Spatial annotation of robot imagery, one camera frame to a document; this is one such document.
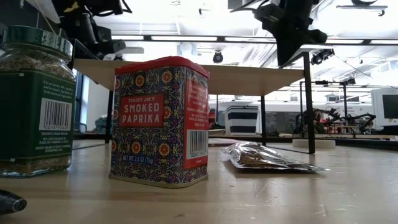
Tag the red smoked paprika tin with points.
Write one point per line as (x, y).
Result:
(149, 130)

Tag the white and navy striped bin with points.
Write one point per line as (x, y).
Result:
(241, 124)

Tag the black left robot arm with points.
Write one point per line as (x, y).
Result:
(77, 28)

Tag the black metal stand frame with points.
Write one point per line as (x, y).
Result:
(344, 99)

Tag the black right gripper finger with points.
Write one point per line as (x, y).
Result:
(292, 43)

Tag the black overhead frame bar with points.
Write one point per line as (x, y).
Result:
(220, 39)

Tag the black pen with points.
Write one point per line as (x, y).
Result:
(12, 203)

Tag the clear bag of orange spice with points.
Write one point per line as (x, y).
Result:
(264, 157)

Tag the yellow tag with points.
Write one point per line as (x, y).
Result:
(71, 7)

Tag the white framed dark monitor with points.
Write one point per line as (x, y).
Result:
(388, 107)

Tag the pile of blue-grey cloth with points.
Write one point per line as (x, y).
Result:
(101, 124)

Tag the green-lidded glass spice jar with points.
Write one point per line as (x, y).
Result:
(28, 112)

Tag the background black robot arms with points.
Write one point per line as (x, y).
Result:
(357, 119)

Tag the black overhead camera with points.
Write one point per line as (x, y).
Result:
(217, 57)

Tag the wooden shelf with black legs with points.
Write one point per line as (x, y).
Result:
(242, 79)

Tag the black camera cluster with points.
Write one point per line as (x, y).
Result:
(321, 56)

